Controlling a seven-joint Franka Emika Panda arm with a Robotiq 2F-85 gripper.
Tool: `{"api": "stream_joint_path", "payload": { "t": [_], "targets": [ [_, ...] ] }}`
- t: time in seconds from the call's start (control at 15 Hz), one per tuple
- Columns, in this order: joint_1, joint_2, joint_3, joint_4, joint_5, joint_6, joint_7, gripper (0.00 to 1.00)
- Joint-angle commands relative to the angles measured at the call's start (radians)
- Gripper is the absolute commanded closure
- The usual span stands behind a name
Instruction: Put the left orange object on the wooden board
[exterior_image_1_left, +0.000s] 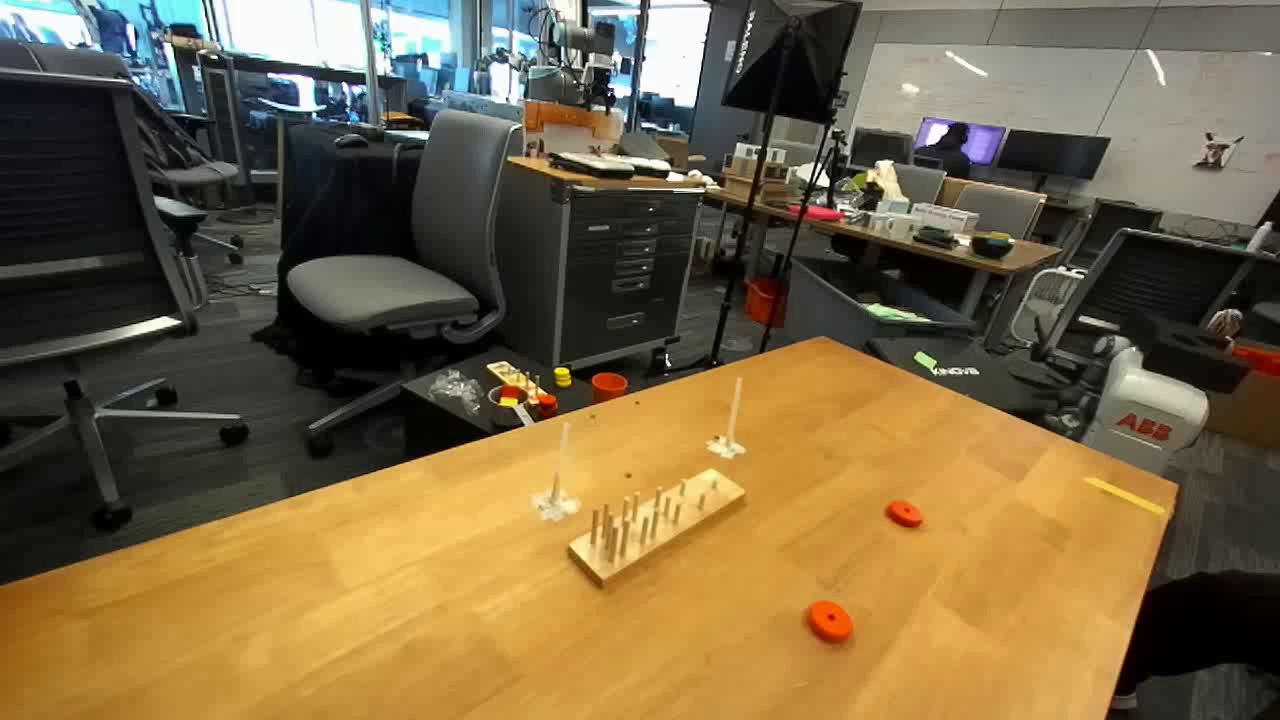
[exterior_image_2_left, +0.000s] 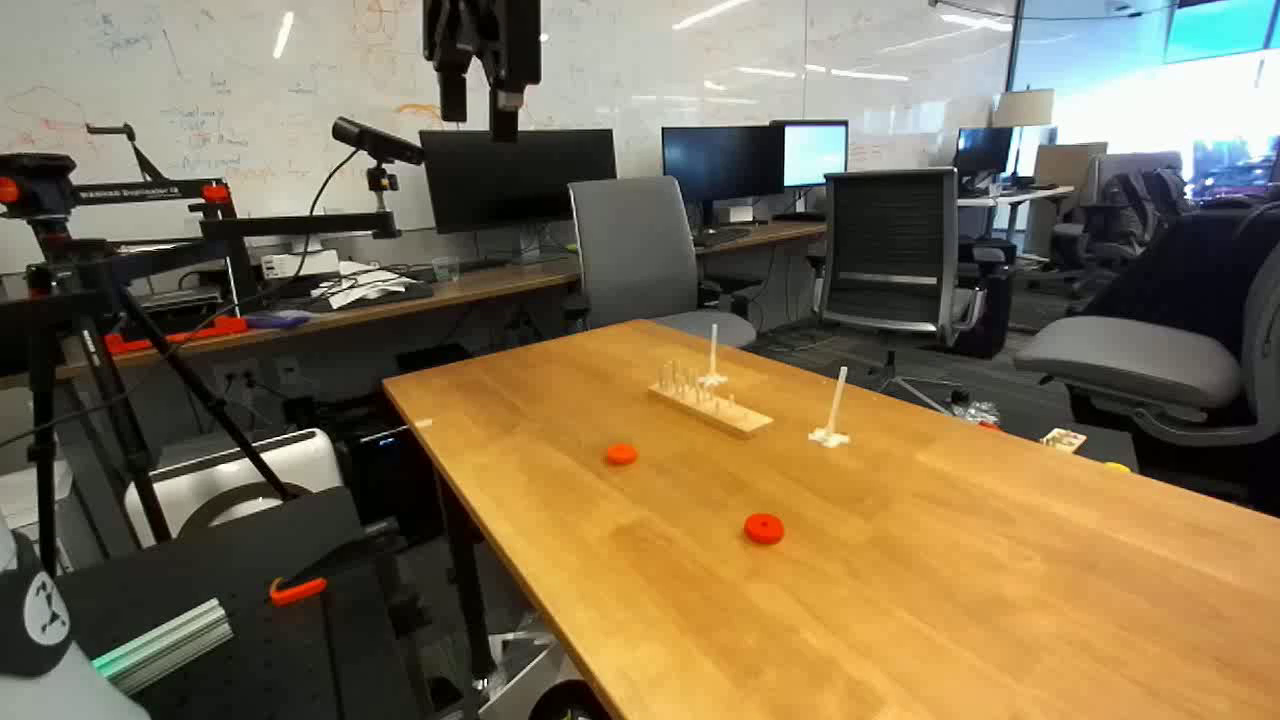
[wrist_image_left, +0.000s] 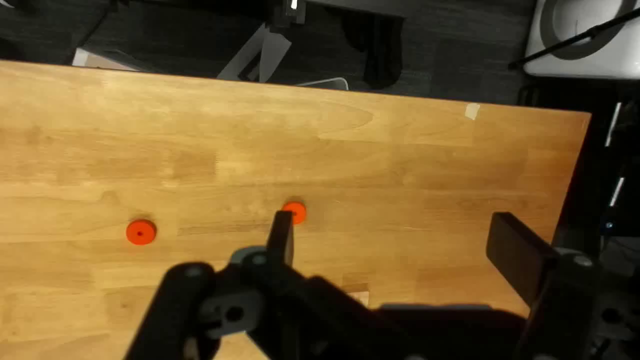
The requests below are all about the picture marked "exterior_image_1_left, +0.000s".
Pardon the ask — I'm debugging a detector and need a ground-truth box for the orange disc with hole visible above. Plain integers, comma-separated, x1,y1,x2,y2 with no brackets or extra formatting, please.
806,598,855,643

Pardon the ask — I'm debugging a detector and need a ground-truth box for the white ABB robot base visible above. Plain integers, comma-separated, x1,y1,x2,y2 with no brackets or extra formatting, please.
1086,334,1208,473

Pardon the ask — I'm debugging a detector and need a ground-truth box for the wooden peg board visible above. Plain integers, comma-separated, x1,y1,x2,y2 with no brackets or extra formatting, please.
570,469,744,584

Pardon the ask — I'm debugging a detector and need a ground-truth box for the grey drawer cabinet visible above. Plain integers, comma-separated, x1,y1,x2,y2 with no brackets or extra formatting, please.
498,155,700,367

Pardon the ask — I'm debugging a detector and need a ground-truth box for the small black side table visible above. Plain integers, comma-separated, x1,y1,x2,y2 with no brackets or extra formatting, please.
402,346,596,455

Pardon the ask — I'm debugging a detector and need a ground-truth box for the clear peg stand near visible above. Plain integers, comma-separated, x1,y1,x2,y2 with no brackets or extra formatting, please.
531,427,582,525

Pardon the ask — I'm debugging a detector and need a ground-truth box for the grey office chair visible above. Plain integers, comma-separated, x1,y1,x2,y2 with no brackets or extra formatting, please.
285,108,520,455

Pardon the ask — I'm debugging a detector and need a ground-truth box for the yellow tape strip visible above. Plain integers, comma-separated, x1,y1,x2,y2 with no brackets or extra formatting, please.
1086,476,1167,516

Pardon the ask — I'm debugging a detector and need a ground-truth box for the dark mesh office chair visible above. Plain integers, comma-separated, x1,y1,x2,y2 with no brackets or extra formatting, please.
0,67,248,533

